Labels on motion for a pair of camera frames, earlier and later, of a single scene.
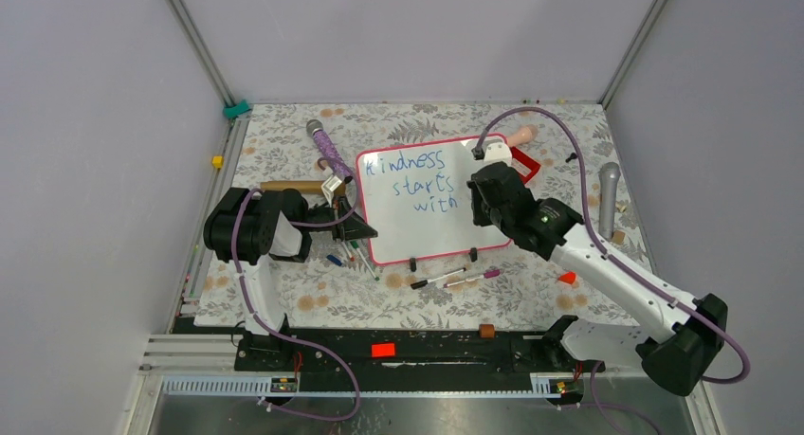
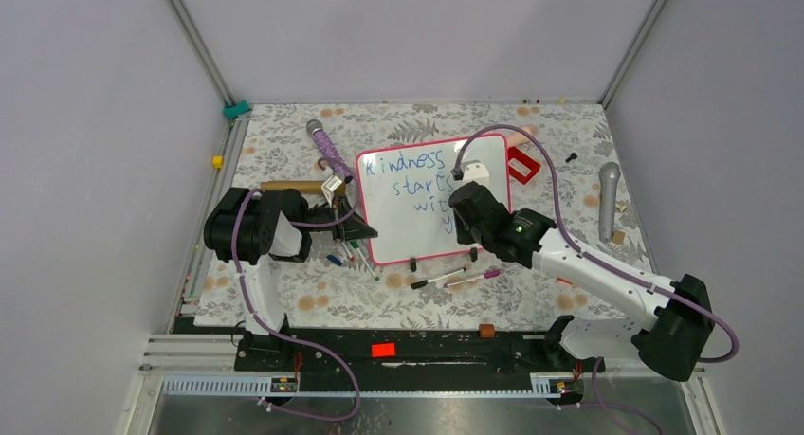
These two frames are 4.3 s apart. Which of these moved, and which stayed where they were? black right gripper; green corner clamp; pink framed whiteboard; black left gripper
Moved: black right gripper
Stayed: pink framed whiteboard; black left gripper; green corner clamp
